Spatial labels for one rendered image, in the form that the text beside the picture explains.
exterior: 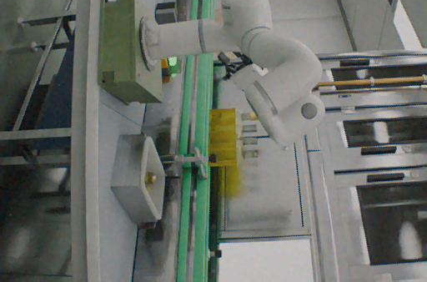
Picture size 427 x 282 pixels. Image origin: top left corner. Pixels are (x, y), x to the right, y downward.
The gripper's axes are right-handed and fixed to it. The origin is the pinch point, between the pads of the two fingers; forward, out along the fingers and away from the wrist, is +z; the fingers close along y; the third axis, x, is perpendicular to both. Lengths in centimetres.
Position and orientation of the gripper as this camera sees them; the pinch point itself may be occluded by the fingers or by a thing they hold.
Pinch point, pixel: (229, 53)
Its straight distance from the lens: 125.5
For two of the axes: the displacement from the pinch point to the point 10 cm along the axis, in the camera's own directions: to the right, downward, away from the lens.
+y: -6.3, 3.6, 6.9
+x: 3.5, -6.7, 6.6
